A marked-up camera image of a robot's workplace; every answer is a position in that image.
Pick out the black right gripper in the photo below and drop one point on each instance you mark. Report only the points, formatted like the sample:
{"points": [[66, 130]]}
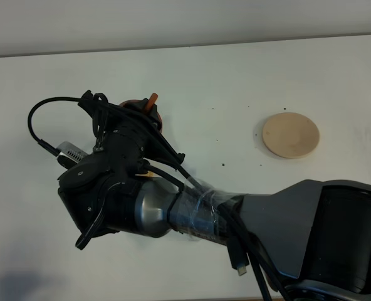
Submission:
{"points": [[124, 139]]}

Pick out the brown clay teapot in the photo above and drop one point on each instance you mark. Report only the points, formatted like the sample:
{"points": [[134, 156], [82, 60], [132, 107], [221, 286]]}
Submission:
{"points": [[147, 107]]}

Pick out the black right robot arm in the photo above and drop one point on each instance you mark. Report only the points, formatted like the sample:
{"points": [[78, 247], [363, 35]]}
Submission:
{"points": [[312, 240]]}

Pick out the beige round teapot coaster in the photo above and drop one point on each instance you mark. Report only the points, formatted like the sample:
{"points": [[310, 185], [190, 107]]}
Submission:
{"points": [[290, 135]]}

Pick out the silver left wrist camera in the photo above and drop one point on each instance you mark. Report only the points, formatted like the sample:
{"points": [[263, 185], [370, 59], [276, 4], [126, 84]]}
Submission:
{"points": [[69, 155]]}

